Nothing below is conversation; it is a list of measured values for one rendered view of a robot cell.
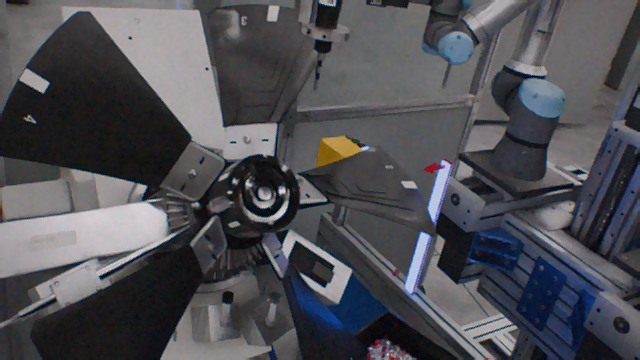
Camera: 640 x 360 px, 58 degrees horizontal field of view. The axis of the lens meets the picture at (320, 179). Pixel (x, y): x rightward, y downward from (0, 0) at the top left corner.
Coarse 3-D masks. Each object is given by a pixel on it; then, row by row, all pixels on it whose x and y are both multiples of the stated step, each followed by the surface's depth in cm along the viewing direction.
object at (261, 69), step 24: (216, 24) 99; (264, 24) 98; (288, 24) 98; (216, 48) 98; (240, 48) 97; (264, 48) 96; (288, 48) 96; (312, 48) 96; (216, 72) 97; (240, 72) 96; (264, 72) 94; (288, 72) 94; (240, 96) 94; (264, 96) 93; (288, 96) 92; (240, 120) 92; (264, 120) 91
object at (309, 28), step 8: (304, 0) 80; (312, 0) 80; (304, 8) 80; (312, 8) 80; (304, 16) 81; (312, 16) 81; (304, 24) 81; (312, 24) 82; (304, 32) 80; (312, 32) 79; (320, 32) 79; (328, 32) 79; (336, 32) 80; (344, 32) 80; (328, 40) 79; (336, 40) 80; (344, 40) 81
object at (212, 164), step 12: (192, 144) 83; (180, 156) 84; (192, 156) 84; (204, 156) 84; (216, 156) 84; (180, 168) 85; (192, 168) 85; (204, 168) 85; (216, 168) 85; (168, 180) 86; (180, 180) 86; (192, 180) 86; (204, 180) 86; (180, 192) 87; (192, 192) 87
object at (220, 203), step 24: (240, 168) 82; (264, 168) 85; (288, 168) 86; (216, 192) 84; (240, 192) 82; (288, 192) 87; (192, 216) 89; (240, 216) 81; (264, 216) 83; (288, 216) 85; (240, 240) 92
